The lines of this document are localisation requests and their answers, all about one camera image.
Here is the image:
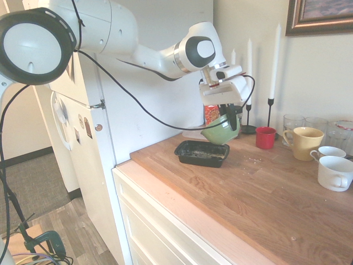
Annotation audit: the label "framed painting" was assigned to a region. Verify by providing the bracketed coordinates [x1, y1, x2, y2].
[285, 0, 353, 36]

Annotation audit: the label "green ceramic bowl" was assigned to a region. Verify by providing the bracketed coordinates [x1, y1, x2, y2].
[200, 114, 239, 146]

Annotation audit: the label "large white cup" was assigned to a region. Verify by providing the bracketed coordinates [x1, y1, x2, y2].
[317, 156, 353, 193]

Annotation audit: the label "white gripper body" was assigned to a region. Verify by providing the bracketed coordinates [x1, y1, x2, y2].
[199, 76, 248, 107]

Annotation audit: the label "medium white taper candle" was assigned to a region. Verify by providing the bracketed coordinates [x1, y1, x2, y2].
[247, 38, 253, 105]

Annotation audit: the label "tall white taper candle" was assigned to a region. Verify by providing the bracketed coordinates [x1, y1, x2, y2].
[269, 23, 281, 99]

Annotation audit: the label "clear drinking glasses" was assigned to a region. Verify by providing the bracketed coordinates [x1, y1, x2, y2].
[327, 120, 353, 158]

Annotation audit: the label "brown cereal flakes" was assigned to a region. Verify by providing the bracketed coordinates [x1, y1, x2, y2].
[184, 147, 226, 161]

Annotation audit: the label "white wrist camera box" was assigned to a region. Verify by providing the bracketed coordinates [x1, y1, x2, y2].
[211, 65, 243, 81]

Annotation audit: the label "white drawer cabinet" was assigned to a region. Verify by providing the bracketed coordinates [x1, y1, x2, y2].
[111, 162, 235, 265]

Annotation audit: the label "metal fridge hinge bracket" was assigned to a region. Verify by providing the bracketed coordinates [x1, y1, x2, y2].
[88, 99, 107, 110]

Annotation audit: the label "green screw clamp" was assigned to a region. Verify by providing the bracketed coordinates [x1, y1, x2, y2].
[16, 229, 67, 260]

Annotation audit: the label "black-lidded jar with red label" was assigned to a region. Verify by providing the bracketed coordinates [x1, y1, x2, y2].
[204, 104, 221, 126]

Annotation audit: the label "small white cup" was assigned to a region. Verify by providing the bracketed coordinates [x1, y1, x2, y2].
[310, 146, 347, 161]

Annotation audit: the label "black candle holder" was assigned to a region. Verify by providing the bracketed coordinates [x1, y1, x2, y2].
[241, 104, 258, 135]
[267, 97, 280, 140]

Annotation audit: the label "yellow ceramic mug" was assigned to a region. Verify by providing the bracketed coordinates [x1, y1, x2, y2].
[282, 126, 325, 162]

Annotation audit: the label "red enamel mug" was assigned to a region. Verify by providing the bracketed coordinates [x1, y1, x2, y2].
[255, 126, 277, 150]

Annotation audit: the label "black plastic food tray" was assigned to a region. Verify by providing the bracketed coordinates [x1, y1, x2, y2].
[174, 140, 231, 168]

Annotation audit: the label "cream refrigerator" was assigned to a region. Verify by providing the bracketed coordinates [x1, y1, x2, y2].
[35, 0, 215, 265]

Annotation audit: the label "clear drinking glass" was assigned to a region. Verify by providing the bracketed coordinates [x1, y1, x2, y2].
[283, 114, 305, 146]
[304, 116, 328, 134]

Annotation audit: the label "black tripod stand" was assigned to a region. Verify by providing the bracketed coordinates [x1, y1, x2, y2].
[0, 160, 36, 249]

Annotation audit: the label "black camera cable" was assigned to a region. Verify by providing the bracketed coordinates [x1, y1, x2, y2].
[71, 0, 256, 131]

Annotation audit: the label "dark brown fridge magnet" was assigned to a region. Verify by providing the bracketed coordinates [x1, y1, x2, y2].
[83, 117, 92, 138]

